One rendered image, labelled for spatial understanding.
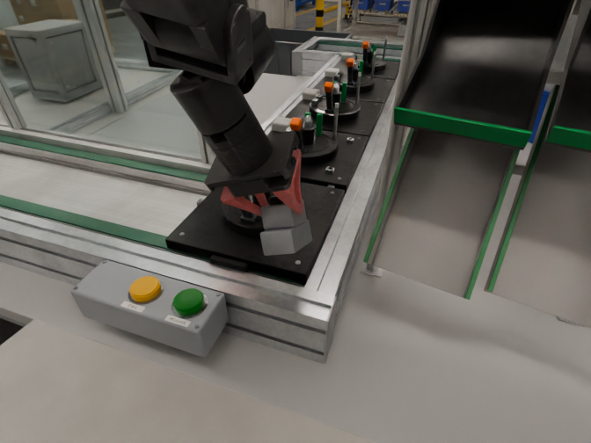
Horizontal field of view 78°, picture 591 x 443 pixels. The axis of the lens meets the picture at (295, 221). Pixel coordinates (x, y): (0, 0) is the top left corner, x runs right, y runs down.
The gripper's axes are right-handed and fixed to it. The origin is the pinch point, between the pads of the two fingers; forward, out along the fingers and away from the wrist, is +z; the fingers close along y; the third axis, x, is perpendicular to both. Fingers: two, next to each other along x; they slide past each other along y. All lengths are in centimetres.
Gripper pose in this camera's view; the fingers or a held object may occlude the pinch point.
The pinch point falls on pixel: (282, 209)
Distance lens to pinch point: 47.0
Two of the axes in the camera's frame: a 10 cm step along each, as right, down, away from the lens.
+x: -1.8, 7.8, -6.0
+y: -9.1, 1.1, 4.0
